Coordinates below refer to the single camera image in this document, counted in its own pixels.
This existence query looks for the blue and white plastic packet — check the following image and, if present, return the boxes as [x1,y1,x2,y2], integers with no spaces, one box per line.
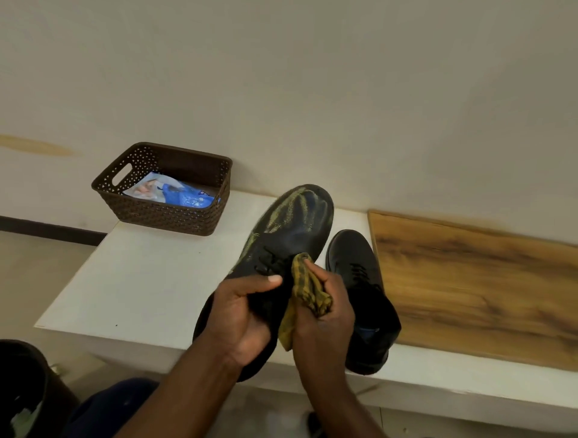
[122,171,222,209]

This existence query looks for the person's right hand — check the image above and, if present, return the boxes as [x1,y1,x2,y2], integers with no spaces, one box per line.
[291,258,356,389]

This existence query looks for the black bucket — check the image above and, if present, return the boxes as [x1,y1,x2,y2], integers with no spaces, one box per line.
[0,339,81,438]

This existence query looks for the yellow checked cloth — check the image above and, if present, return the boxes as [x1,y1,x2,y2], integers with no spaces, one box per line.
[278,252,334,353]

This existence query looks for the person's left forearm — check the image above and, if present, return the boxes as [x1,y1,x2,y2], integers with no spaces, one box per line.
[113,336,244,438]

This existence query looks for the brown perforated plastic basket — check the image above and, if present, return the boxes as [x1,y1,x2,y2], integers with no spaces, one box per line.
[91,142,234,237]

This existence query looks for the person's left hand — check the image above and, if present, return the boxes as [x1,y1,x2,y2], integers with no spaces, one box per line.
[198,274,284,369]

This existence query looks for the wooden board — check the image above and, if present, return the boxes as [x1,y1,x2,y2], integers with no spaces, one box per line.
[367,209,578,373]

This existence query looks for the person's dark trousers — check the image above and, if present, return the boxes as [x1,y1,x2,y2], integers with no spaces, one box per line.
[61,378,161,438]

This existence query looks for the black leather shoe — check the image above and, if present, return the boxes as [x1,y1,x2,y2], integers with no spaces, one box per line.
[193,184,335,383]
[325,229,403,376]

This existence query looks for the person's black worn shoe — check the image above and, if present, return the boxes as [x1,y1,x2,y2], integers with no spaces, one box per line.
[306,411,328,438]

